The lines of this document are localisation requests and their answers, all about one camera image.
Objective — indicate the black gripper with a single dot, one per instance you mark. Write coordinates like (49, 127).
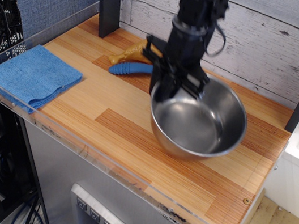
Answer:
(176, 64)

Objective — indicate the metal pot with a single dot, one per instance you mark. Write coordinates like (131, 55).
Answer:
(211, 125)

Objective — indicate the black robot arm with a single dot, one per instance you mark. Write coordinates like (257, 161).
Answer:
(198, 17)

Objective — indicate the blue folded cloth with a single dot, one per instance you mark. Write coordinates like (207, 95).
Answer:
(36, 77)

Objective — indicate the yellow toy chicken drumstick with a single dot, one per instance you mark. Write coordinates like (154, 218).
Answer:
(134, 53)

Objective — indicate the clear acrylic table guard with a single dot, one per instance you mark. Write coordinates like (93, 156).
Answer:
(105, 120)

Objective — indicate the black plastic crate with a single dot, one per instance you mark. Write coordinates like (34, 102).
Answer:
(11, 32)

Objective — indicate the blue-handled metal spoon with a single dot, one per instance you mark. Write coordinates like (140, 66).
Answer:
(130, 68)

